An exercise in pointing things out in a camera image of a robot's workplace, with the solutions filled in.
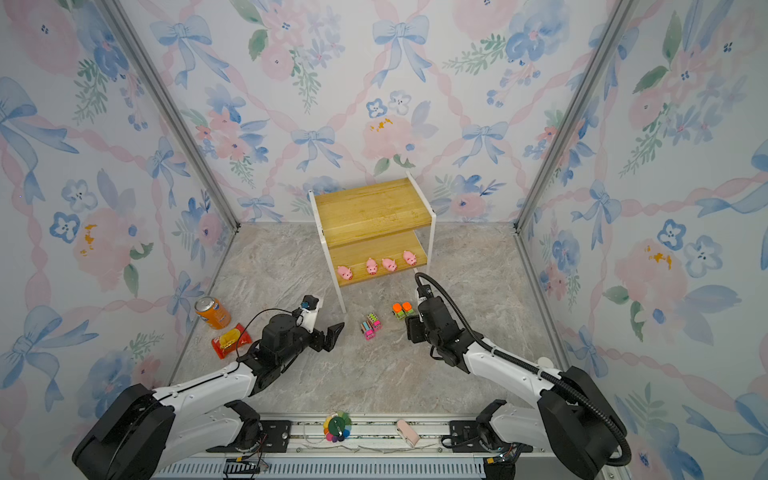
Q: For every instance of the red snack packet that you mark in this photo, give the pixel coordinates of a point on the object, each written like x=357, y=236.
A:
x=231, y=341

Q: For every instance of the white round cap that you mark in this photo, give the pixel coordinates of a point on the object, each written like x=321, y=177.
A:
x=545, y=363

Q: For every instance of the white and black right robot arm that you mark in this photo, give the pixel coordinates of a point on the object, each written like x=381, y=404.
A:
x=565, y=412

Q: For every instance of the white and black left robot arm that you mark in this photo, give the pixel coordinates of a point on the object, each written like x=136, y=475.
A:
x=146, y=430

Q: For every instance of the pink eraser block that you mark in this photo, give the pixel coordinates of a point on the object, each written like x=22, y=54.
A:
x=407, y=433

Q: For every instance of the pink green toy car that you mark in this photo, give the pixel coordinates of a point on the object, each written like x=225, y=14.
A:
x=374, y=321

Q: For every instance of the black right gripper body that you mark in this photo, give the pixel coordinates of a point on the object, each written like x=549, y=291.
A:
x=419, y=333

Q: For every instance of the orange soda can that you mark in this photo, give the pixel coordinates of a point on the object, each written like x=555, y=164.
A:
x=212, y=312

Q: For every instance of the pink pig toy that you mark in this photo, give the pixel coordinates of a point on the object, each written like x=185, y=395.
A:
x=371, y=266
x=389, y=264
x=410, y=258
x=344, y=272

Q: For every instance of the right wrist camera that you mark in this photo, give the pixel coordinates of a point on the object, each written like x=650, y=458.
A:
x=424, y=292

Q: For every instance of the wooden two-tier shelf white frame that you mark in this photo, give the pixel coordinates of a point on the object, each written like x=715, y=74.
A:
x=376, y=221

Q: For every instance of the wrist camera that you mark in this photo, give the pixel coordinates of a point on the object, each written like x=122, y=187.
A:
x=424, y=292
x=309, y=309

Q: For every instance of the colourful round disc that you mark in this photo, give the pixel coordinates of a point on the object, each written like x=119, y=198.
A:
x=337, y=427

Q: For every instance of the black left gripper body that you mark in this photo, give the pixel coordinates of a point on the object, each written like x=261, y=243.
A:
x=301, y=341

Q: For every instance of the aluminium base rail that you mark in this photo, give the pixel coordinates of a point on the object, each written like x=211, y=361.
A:
x=297, y=449

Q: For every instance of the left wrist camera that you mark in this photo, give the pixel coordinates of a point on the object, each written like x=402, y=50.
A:
x=309, y=309

